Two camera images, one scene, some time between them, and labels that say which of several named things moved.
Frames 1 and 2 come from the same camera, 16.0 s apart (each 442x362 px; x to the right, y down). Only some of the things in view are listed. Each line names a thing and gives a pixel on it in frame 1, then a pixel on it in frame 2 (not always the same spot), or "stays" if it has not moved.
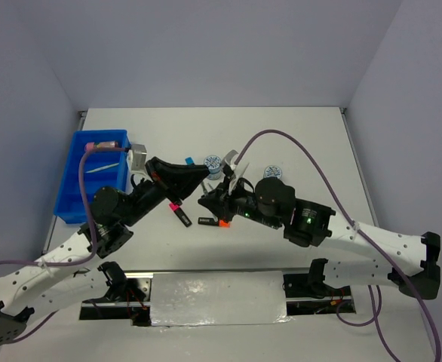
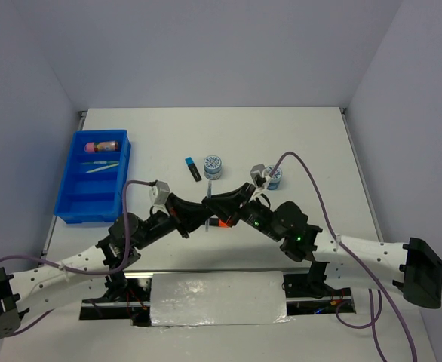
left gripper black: (179, 181) to (186, 216)
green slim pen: (204, 188) to (100, 163)
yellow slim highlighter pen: (102, 168) stays
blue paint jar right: (273, 171) stays
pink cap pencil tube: (93, 146) stays
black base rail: (131, 298) stays
